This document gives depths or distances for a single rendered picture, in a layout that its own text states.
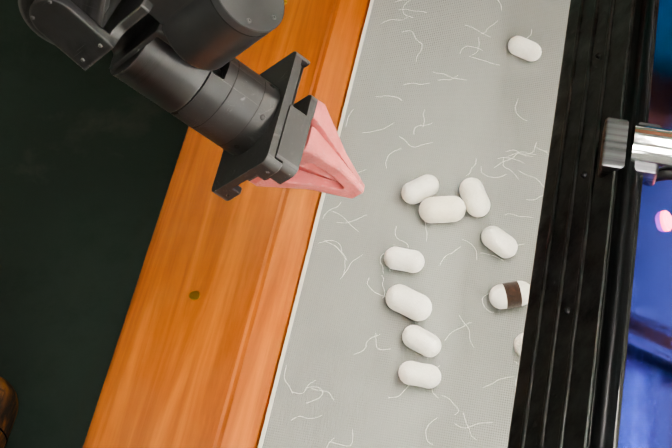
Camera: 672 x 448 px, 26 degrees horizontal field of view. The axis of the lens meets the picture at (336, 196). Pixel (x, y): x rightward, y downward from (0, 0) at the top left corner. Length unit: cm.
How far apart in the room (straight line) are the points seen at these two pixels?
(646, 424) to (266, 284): 48
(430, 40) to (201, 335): 37
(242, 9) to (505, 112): 40
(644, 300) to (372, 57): 61
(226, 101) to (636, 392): 39
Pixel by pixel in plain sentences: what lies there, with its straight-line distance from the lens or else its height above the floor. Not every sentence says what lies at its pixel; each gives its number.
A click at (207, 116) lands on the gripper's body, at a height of 95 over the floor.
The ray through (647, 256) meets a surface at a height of 110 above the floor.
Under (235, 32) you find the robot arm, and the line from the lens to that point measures 92.
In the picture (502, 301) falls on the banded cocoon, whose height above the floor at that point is 76.
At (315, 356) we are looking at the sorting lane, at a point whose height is 74.
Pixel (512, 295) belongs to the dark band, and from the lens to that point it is 114.
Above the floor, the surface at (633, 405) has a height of 110.
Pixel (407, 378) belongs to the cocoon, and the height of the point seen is 75.
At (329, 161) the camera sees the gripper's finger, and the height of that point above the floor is 90.
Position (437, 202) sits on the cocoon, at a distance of 118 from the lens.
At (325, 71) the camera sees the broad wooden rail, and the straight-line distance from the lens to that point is 126.
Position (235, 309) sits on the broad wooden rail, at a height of 77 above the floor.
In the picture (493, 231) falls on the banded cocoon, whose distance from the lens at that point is 117.
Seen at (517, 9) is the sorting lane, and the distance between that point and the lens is 135.
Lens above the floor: 171
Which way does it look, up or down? 54 degrees down
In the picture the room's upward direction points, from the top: straight up
